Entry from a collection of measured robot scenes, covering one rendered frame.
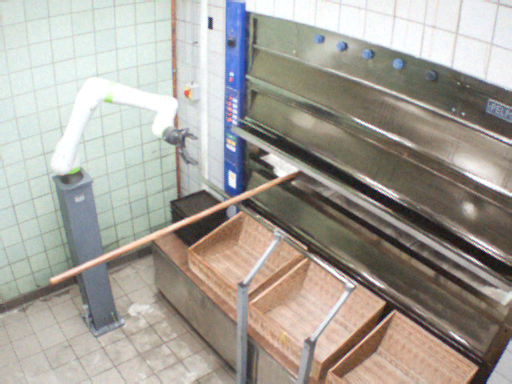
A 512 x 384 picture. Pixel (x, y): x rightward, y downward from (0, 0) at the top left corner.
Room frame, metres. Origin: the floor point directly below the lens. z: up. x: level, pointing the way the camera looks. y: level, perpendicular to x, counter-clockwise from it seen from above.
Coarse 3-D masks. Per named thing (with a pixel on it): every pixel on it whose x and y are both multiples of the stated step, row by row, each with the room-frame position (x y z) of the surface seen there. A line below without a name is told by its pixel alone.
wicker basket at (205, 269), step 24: (240, 216) 2.57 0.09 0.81; (216, 240) 2.44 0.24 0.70; (240, 240) 2.56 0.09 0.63; (264, 240) 2.42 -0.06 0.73; (192, 264) 2.28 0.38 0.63; (216, 264) 2.34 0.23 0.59; (240, 264) 2.35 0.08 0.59; (264, 264) 2.35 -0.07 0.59; (288, 264) 2.11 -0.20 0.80; (216, 288) 2.08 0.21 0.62; (264, 288) 1.99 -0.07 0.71
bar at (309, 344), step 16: (224, 192) 2.25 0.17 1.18; (240, 208) 2.11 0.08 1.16; (288, 240) 1.84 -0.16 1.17; (256, 272) 1.80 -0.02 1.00; (336, 272) 1.60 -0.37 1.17; (240, 288) 1.74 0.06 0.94; (352, 288) 1.51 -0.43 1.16; (240, 304) 1.74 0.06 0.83; (336, 304) 1.49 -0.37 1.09; (240, 320) 1.74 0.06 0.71; (240, 336) 1.74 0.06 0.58; (240, 352) 1.73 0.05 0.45; (304, 352) 1.38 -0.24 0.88; (240, 368) 1.73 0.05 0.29; (304, 368) 1.37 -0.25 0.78
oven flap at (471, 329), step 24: (264, 192) 2.54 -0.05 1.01; (288, 216) 2.35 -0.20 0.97; (312, 216) 2.24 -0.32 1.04; (312, 240) 2.15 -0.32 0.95; (336, 240) 2.07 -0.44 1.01; (360, 240) 1.98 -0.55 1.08; (360, 264) 1.91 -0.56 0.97; (384, 264) 1.83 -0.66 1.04; (384, 288) 1.74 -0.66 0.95; (408, 288) 1.68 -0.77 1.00; (432, 288) 1.61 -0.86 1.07; (432, 312) 1.54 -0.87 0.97; (456, 312) 1.47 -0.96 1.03; (456, 336) 1.39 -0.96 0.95; (480, 336) 1.33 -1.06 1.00
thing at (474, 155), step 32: (256, 64) 2.64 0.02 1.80; (288, 64) 2.46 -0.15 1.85; (320, 96) 2.23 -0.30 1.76; (352, 96) 2.10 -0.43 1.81; (384, 96) 1.98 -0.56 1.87; (384, 128) 1.91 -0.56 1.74; (416, 128) 1.80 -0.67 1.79; (448, 128) 1.71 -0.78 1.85; (448, 160) 1.64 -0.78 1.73; (480, 160) 1.55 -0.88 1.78
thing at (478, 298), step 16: (256, 160) 2.64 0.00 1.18; (272, 176) 2.49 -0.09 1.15; (304, 192) 2.28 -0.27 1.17; (336, 208) 2.12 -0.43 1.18; (352, 224) 2.00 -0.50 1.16; (368, 224) 1.98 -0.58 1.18; (384, 240) 1.84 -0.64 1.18; (400, 256) 1.76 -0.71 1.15; (416, 256) 1.71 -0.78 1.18; (432, 272) 1.61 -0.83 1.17; (448, 272) 1.59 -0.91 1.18; (464, 288) 1.48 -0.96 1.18; (480, 304) 1.39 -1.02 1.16; (496, 304) 1.36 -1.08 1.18
